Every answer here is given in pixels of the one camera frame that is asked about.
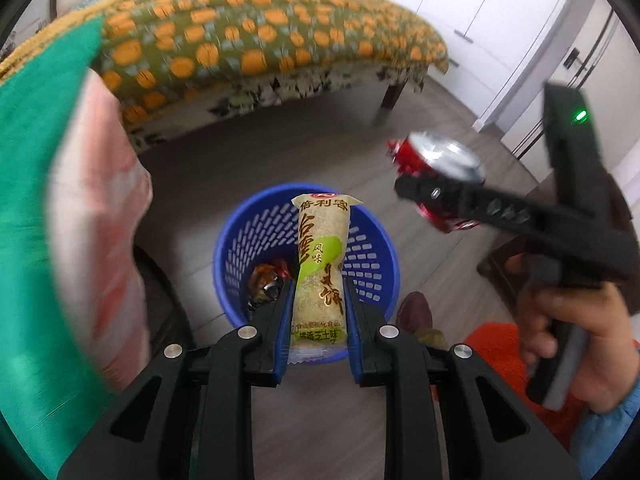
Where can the orange crumpled wrapper in basket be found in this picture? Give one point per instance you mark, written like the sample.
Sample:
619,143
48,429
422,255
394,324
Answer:
264,284

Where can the yellow rice cracker packet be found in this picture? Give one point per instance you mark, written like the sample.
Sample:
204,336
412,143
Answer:
318,327

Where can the red wrapper in basket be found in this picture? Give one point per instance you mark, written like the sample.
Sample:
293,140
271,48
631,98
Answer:
282,269

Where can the blue mesh trash basket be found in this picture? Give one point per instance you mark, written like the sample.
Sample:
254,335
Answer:
264,229

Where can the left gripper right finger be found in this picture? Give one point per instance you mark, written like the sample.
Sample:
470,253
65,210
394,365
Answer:
382,355

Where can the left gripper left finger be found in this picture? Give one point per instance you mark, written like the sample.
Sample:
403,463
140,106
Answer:
251,356

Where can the orange floral quilt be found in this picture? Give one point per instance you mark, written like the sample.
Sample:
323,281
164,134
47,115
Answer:
156,53

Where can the crushed red soda can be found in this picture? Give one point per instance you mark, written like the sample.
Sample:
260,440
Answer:
435,156

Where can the green satin bedspread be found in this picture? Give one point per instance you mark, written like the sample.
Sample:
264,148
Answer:
50,393

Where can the person right hand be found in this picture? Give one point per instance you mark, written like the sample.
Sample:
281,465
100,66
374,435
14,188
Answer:
610,367

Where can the pink striped blanket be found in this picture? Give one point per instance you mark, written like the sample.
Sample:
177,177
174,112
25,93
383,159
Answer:
97,194

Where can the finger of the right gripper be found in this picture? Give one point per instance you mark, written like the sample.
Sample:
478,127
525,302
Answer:
500,214

